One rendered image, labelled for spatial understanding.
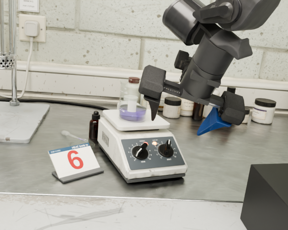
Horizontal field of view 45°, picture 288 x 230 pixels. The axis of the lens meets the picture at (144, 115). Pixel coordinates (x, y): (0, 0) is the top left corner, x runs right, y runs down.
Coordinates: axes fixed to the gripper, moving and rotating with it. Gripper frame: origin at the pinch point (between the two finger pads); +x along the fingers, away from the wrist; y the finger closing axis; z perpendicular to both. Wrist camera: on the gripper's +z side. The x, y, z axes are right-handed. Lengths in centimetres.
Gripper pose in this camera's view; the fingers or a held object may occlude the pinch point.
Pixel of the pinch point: (182, 114)
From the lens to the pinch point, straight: 63.8
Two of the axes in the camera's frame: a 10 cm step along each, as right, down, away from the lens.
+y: -9.5, -3.1, -1.0
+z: 1.4, -6.8, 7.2
